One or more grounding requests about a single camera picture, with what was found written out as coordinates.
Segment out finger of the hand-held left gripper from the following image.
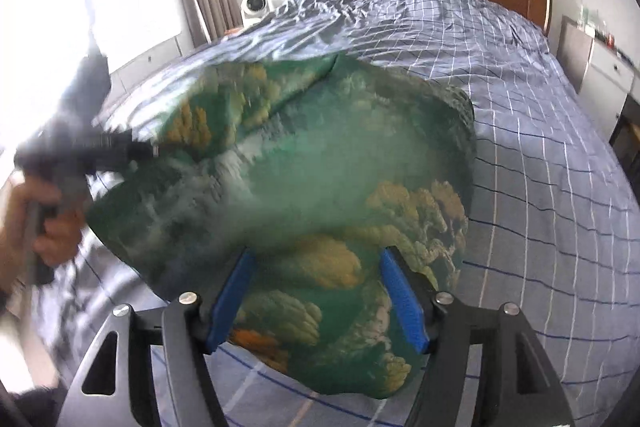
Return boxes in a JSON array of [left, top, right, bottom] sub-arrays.
[[92, 132, 161, 168]]

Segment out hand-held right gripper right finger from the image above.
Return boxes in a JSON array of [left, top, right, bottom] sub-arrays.
[[379, 246, 576, 427]]

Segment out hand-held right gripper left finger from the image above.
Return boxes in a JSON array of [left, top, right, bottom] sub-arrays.
[[56, 248, 258, 427]]

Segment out green printed jacket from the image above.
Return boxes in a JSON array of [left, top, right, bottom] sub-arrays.
[[87, 53, 477, 400]]

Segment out person's left hand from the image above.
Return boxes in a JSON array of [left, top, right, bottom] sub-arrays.
[[0, 179, 86, 268]]

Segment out white window-side cabinet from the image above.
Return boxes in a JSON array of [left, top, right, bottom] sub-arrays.
[[107, 32, 194, 94]]

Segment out white round fan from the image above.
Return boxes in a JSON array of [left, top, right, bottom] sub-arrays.
[[240, 0, 271, 26]]

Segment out person's dark trousers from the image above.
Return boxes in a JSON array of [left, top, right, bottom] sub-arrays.
[[0, 384, 63, 427]]

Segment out white desk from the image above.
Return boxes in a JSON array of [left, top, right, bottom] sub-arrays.
[[556, 14, 640, 138]]

